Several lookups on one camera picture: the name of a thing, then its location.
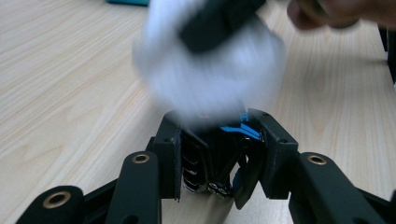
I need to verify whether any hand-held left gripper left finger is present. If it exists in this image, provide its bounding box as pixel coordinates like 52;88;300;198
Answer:
146;110;184;203

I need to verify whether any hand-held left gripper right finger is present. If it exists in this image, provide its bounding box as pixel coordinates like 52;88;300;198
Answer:
247;107;301;201

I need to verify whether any white wet wipe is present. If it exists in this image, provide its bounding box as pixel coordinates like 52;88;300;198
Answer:
132;0;287;126

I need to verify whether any blue wet wipes pack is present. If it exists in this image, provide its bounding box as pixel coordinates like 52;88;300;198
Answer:
105;0;151;7

